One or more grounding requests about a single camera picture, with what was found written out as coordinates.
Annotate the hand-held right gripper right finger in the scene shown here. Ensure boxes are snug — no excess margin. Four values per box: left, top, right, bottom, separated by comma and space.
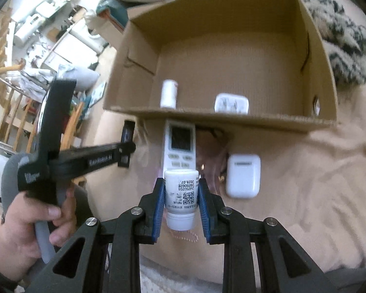
198, 178, 339, 293

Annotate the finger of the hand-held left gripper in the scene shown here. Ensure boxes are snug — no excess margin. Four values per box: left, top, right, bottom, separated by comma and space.
118, 142, 137, 168

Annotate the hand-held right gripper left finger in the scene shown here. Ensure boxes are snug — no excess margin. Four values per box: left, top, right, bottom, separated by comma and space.
27, 178, 167, 293

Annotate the dark blue small box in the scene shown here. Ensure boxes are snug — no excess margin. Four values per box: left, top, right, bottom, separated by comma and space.
123, 121, 135, 143

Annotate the white labelled medicine bottle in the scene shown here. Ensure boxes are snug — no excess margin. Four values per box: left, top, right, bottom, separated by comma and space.
165, 169, 200, 231

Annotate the white earbuds case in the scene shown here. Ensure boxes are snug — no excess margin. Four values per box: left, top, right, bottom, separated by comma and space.
226, 154, 261, 199

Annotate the white remote control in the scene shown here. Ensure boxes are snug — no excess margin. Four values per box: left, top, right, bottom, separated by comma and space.
161, 120, 197, 171

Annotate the small white bottle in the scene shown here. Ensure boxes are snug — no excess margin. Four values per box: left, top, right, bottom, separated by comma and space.
160, 79, 179, 109

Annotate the white power adapter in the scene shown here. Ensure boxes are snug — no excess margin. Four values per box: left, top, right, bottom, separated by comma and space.
214, 93, 250, 114

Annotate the cardboard box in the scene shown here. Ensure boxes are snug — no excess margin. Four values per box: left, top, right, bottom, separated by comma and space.
103, 0, 339, 133

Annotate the person's left hand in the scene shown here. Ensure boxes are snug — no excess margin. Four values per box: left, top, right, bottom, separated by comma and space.
0, 188, 77, 281

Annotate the wooden chair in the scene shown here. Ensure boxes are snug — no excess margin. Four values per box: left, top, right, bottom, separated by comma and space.
0, 64, 86, 155

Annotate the grey cushion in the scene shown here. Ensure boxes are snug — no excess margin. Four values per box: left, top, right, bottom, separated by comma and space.
58, 65, 100, 93

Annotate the white cabinet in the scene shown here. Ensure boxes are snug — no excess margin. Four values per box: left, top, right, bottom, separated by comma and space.
43, 26, 106, 68

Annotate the beige bed sheet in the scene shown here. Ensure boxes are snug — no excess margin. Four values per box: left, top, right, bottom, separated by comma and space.
88, 0, 366, 284

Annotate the white appliance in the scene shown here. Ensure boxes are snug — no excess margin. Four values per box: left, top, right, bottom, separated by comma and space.
14, 14, 47, 47

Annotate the teal cushion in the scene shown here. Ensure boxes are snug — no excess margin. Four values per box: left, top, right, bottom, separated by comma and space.
96, 0, 129, 34

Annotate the black patterned fleece blanket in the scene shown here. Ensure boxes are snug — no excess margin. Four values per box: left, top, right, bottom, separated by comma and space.
238, 0, 366, 90

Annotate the pink bead chain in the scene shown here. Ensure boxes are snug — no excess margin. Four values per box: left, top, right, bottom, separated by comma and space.
168, 230, 199, 244

